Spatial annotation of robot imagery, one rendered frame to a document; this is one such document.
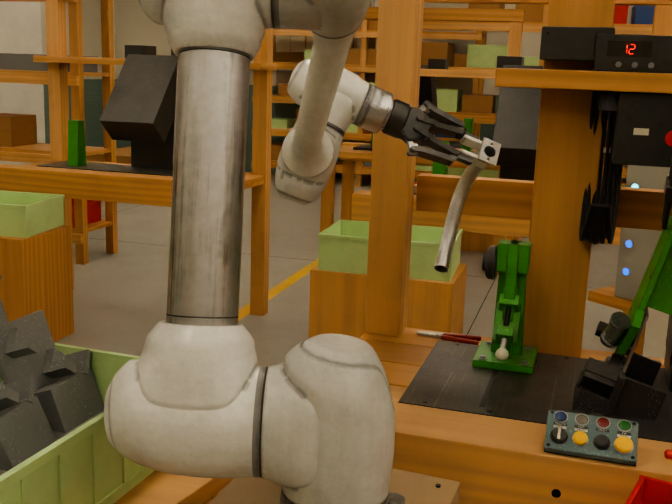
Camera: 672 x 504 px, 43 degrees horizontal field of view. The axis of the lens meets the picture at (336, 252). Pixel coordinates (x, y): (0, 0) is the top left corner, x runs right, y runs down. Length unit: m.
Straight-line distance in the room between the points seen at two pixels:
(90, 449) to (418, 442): 0.56
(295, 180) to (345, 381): 0.66
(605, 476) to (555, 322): 0.62
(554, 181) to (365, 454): 1.03
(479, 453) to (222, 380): 0.56
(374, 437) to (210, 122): 0.48
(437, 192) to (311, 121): 0.66
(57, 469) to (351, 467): 0.48
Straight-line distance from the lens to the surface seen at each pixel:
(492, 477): 1.57
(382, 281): 2.13
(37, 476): 1.38
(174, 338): 1.17
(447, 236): 1.86
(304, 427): 1.15
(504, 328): 1.89
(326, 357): 1.15
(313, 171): 1.69
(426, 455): 1.57
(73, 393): 1.74
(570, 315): 2.08
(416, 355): 2.03
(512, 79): 1.90
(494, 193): 2.13
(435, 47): 8.80
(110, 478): 1.55
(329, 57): 1.46
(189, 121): 1.20
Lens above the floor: 1.53
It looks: 12 degrees down
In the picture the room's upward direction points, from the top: 2 degrees clockwise
